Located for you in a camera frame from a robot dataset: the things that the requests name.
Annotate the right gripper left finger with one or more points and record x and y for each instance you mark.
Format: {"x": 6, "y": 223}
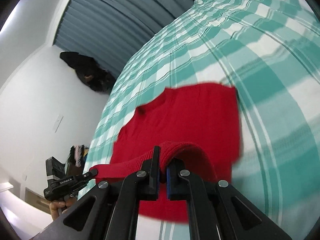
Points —
{"x": 109, "y": 211}

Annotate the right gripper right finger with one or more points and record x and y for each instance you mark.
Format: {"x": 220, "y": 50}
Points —
{"x": 218, "y": 210}

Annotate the red sweater with white dog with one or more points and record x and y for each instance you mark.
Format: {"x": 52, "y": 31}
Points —
{"x": 198, "y": 124}

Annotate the clothes pile on left box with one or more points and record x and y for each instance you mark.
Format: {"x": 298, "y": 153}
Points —
{"x": 76, "y": 160}

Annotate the left hand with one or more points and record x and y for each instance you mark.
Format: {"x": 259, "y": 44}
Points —
{"x": 58, "y": 207}

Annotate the blue grey curtain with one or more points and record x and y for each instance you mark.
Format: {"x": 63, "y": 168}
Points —
{"x": 112, "y": 31}

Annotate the teal white plaid bed cover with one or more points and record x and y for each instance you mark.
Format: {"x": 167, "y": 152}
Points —
{"x": 267, "y": 49}

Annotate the white wall switch plate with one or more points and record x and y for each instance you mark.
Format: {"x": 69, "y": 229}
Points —
{"x": 57, "y": 123}

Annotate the black clothes hanging on wall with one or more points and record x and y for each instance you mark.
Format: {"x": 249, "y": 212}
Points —
{"x": 89, "y": 71}

